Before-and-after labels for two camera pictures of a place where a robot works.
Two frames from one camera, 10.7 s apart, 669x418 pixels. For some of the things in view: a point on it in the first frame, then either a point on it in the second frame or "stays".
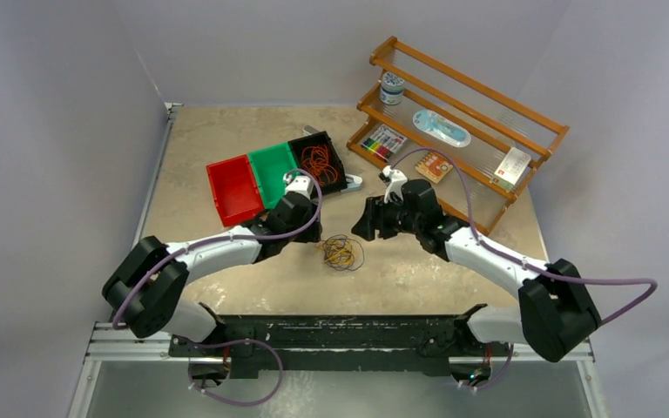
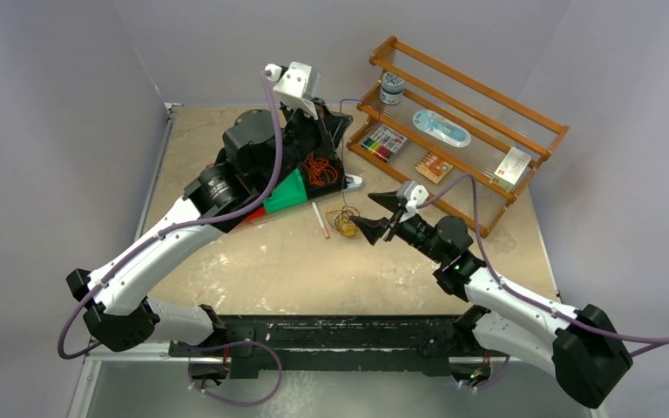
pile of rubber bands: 337,251 → 341,220
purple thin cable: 341,252 → 343,177
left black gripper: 311,236 → 327,128
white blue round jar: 391,91 stays
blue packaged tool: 442,128 stays
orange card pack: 434,166 stays
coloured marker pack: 383,142 stays
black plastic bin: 316,154 stays
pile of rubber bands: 315,159 stays
